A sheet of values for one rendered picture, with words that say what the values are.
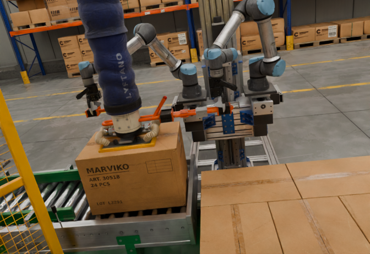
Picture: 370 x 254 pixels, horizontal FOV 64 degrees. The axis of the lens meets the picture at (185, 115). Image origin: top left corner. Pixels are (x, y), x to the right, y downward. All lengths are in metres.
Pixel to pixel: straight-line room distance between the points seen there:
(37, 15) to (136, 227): 8.81
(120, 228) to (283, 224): 0.91
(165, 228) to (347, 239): 0.93
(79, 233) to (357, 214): 1.55
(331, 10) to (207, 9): 8.59
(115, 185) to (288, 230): 0.99
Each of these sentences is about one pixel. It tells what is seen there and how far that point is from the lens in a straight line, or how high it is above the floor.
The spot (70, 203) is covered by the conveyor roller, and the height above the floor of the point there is 0.55.
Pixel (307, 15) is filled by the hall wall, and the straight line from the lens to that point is 10.46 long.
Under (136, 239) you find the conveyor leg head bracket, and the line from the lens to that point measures 1.89.
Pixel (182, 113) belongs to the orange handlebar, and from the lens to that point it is 1.77.
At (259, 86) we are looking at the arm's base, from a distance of 2.18.
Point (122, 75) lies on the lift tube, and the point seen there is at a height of 1.38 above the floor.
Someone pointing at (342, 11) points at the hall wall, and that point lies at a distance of 10.79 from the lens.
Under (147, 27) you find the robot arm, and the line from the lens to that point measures 2.06.
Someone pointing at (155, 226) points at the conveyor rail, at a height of 0.55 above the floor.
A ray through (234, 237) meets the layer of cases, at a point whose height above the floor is 0.54.
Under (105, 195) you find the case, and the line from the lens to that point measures 1.93.
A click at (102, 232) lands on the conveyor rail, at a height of 0.53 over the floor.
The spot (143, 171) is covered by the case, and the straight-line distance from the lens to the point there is 1.78.
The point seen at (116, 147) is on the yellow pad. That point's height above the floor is 0.97.
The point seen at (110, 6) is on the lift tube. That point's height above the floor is 1.74.
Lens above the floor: 1.71
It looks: 21 degrees down
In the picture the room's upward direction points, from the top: 9 degrees counter-clockwise
